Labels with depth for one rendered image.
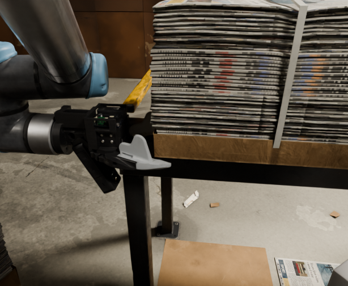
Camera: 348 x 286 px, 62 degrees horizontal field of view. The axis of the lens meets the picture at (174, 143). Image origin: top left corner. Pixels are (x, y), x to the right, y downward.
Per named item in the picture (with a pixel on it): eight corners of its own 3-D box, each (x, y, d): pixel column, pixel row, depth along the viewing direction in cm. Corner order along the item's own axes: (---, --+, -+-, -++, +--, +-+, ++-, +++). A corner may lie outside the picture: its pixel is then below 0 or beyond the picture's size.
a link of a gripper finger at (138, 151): (159, 146, 42) (112, 131, 46) (160, 180, 44) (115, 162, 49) (171, 138, 44) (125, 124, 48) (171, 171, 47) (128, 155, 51)
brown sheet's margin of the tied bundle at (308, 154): (292, 166, 44) (298, 142, 42) (264, 101, 70) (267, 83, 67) (404, 173, 43) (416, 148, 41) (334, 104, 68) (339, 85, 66)
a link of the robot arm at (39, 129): (33, 162, 51) (55, 141, 58) (58, 163, 51) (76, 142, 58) (22, 123, 48) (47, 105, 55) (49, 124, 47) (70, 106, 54)
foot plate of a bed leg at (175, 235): (151, 239, 137) (151, 237, 136) (156, 218, 149) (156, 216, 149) (179, 242, 135) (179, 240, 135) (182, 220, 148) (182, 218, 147)
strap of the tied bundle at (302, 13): (269, 169, 45) (300, 5, 34) (249, 102, 70) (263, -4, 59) (275, 169, 45) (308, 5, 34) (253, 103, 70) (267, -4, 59)
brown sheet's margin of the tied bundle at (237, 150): (152, 157, 47) (151, 133, 45) (174, 97, 72) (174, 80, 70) (253, 163, 45) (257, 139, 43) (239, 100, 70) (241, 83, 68)
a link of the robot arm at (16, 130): (-41, 116, 48) (-25, 159, 52) (20, 118, 47) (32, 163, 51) (-10, 100, 55) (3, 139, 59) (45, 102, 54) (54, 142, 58)
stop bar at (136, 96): (120, 112, 65) (119, 104, 64) (153, 67, 103) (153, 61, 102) (134, 113, 65) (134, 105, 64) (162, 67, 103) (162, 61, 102)
